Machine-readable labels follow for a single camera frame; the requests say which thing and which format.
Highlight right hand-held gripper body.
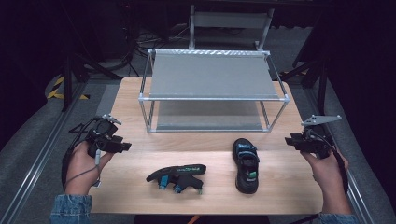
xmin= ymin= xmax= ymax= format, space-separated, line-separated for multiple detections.
xmin=300 ymin=114 xmax=343 ymax=160

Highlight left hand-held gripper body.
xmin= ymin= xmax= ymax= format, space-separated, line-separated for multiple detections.
xmin=85 ymin=113 xmax=123 ymax=159

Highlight black and blue child's sandal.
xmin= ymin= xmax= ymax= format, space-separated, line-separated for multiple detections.
xmin=145 ymin=163 xmax=207 ymax=196
xmin=232 ymin=137 xmax=261 ymax=195

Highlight metal shoe rack grey shelves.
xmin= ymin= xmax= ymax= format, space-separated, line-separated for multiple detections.
xmin=137 ymin=48 xmax=291 ymax=134

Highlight person's right hand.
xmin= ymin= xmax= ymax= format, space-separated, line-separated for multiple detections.
xmin=300 ymin=150 xmax=349 ymax=201

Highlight person's left hand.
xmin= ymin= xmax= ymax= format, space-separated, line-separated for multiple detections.
xmin=64 ymin=141 xmax=115 ymax=196

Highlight black tripod stand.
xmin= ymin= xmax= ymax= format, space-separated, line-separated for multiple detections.
xmin=60 ymin=50 xmax=123 ymax=113
xmin=279 ymin=54 xmax=332 ymax=117

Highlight yellow and black floor tape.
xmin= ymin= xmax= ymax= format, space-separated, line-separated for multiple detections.
xmin=46 ymin=76 xmax=92 ymax=102

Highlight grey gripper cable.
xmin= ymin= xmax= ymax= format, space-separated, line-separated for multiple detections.
xmin=64 ymin=148 xmax=103 ymax=189

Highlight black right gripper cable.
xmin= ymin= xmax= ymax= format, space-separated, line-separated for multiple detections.
xmin=309 ymin=130 xmax=350 ymax=194

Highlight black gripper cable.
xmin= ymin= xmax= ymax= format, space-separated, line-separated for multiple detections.
xmin=309 ymin=130 xmax=350 ymax=194
xmin=61 ymin=117 xmax=104 ymax=189

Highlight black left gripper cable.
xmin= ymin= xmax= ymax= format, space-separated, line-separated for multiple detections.
xmin=61 ymin=117 xmax=104 ymax=189

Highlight metal floor rail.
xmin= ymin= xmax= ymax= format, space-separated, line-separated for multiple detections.
xmin=0 ymin=81 xmax=89 ymax=224
xmin=303 ymin=87 xmax=379 ymax=224

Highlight bundle of black floor cables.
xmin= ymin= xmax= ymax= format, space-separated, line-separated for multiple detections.
xmin=125 ymin=22 xmax=191 ymax=78

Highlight grey metal frame stand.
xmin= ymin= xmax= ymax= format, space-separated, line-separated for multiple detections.
xmin=188 ymin=4 xmax=276 ymax=52

